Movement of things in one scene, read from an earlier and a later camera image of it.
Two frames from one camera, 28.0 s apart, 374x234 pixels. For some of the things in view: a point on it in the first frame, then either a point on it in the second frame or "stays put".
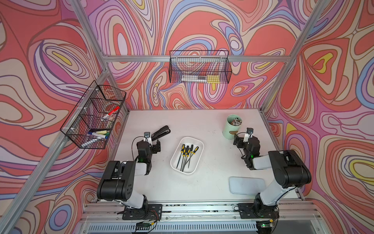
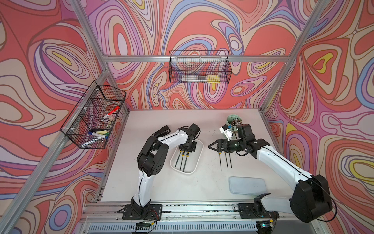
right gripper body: (240, 144) → (233, 145)
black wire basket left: (89, 123) stays put
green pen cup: (232, 126) stays put
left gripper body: (152, 150) → (191, 147)
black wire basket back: (199, 67) stays put
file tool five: (183, 155) stays put
